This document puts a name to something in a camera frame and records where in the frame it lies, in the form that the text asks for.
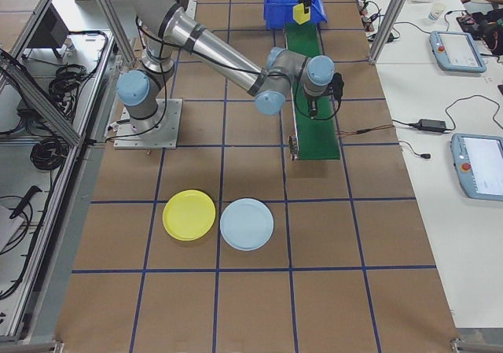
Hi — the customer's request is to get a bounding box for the black handle tool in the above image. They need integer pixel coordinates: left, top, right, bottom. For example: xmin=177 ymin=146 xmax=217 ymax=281
xmin=8 ymin=185 xmax=42 ymax=217

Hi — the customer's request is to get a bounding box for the white flat box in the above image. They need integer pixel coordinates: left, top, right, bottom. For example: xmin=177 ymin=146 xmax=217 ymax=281
xmin=0 ymin=204 xmax=25 ymax=254

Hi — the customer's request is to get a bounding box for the white desk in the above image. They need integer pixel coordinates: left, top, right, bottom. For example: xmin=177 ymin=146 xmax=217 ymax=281
xmin=347 ymin=0 xmax=503 ymax=330

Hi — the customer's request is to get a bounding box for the green conveyor belt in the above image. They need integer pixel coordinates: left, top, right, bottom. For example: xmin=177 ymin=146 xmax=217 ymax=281
xmin=283 ymin=21 xmax=342 ymax=162

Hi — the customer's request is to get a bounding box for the black monitor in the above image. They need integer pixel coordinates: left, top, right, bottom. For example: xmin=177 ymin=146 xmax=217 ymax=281
xmin=28 ymin=3 xmax=71 ymax=50

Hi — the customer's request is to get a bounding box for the black plug cable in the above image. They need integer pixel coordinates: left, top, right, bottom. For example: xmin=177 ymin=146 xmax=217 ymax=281
xmin=399 ymin=139 xmax=432 ymax=160

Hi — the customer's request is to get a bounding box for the blue plastic storage bin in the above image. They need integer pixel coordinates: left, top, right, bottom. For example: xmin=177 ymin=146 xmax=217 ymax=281
xmin=262 ymin=0 xmax=329 ymax=31

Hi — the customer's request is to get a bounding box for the grey teach pendant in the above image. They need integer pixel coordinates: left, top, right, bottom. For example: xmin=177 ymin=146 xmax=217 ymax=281
xmin=428 ymin=29 xmax=488 ymax=73
xmin=450 ymin=133 xmax=503 ymax=202

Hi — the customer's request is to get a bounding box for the black handheld device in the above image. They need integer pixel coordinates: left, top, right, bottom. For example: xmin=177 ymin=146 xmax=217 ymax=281
xmin=457 ymin=9 xmax=503 ymax=52

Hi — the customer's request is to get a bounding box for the light blue plate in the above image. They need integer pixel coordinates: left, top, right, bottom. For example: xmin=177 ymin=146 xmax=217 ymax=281
xmin=219 ymin=197 xmax=275 ymax=252

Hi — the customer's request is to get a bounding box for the yellow foam block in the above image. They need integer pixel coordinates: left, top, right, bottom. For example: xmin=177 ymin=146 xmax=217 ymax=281
xmin=292 ymin=2 xmax=312 ymax=26

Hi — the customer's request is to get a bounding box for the metal bar V-shaped frame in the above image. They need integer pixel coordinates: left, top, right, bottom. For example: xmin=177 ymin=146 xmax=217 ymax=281
xmin=0 ymin=0 xmax=137 ymax=344

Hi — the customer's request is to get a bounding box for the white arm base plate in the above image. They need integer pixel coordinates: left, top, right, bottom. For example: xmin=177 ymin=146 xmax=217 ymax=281
xmin=113 ymin=97 xmax=184 ymax=150

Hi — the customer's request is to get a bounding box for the thin red wire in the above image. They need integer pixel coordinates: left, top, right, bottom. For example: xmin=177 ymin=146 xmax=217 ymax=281
xmin=336 ymin=126 xmax=395 ymax=137

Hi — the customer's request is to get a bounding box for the black coiled cable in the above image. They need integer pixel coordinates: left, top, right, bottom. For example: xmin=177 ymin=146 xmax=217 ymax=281
xmin=30 ymin=135 xmax=68 ymax=172
xmin=47 ymin=62 xmax=90 ymax=99

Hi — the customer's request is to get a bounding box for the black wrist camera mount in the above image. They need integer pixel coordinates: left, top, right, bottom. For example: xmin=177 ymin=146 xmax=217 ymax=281
xmin=331 ymin=73 xmax=347 ymax=103

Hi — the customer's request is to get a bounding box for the yellow plate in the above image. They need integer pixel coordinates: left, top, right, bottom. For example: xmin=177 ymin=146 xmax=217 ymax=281
xmin=162 ymin=189 xmax=218 ymax=241

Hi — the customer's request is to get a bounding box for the black power adapter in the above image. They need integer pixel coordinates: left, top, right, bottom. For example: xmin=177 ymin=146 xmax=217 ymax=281
xmin=417 ymin=118 xmax=448 ymax=131

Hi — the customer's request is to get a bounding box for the black adapter cable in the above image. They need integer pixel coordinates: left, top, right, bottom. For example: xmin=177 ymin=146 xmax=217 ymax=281
xmin=391 ymin=94 xmax=503 ymax=134

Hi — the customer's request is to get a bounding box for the aluminium frame post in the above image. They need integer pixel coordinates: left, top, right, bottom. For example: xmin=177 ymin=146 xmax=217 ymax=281
xmin=367 ymin=0 xmax=418 ymax=64

